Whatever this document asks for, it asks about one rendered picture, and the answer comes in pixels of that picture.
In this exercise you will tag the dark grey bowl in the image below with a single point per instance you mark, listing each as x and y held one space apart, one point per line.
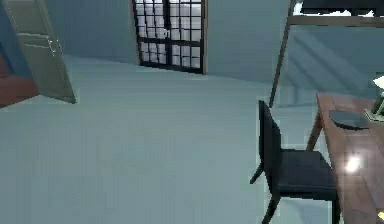
348 119

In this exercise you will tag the white table lamp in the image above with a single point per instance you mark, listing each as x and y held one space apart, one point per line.
378 100

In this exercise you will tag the black grid glass door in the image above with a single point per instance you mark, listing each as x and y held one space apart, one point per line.
170 33

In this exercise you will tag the black chair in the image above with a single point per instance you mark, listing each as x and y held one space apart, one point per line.
293 173

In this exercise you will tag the brown wooden shelf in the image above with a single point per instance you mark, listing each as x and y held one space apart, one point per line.
320 20

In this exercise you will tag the pale olive room door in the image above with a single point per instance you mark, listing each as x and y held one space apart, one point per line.
43 56

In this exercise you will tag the brown wooden table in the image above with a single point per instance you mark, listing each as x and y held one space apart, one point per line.
356 166

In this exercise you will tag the small yellow object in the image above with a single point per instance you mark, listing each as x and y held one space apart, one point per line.
381 216

